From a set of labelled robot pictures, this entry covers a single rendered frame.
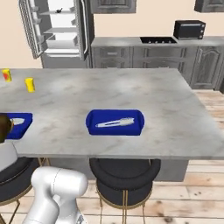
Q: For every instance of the blue tray with white tongs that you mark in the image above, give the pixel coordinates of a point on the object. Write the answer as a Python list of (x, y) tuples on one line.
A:
[(99, 116)]

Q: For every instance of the plain yellow bottle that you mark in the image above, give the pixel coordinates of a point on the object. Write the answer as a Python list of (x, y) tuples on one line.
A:
[(30, 85)]

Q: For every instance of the grey fridge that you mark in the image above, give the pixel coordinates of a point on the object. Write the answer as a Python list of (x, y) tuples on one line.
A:
[(62, 62)]

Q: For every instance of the black round stool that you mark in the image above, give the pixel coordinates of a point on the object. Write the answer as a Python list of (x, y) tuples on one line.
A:
[(14, 178), (124, 172)]

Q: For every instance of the blue tray with white utensil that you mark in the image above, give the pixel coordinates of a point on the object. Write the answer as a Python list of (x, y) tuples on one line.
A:
[(24, 128)]

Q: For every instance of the yellow bottle with red label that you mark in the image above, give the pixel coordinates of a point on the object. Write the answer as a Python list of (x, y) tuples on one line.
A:
[(7, 75)]

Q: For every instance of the white utensil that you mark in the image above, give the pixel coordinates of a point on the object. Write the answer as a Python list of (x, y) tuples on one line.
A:
[(18, 121)]

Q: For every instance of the small dark item in fridge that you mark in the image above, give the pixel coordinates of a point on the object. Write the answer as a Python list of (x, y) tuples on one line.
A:
[(59, 11)]

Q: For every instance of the grey base cupboard run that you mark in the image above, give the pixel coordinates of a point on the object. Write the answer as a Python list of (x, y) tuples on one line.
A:
[(163, 58)]

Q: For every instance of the fridge door with shelves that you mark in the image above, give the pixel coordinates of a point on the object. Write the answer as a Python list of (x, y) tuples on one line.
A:
[(29, 26)]

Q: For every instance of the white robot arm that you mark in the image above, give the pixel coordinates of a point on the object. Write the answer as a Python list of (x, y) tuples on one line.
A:
[(55, 189)]

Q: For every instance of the grey wall cupboard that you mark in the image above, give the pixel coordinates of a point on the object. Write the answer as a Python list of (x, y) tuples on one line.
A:
[(113, 5), (210, 5)]

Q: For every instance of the black hob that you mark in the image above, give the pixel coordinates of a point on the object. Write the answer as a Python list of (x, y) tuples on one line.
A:
[(158, 40)]

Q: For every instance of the white tongs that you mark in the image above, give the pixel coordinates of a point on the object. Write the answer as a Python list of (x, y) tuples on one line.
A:
[(116, 122)]

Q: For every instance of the black toaster oven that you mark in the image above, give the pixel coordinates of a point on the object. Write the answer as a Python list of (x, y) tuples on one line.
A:
[(189, 29)]

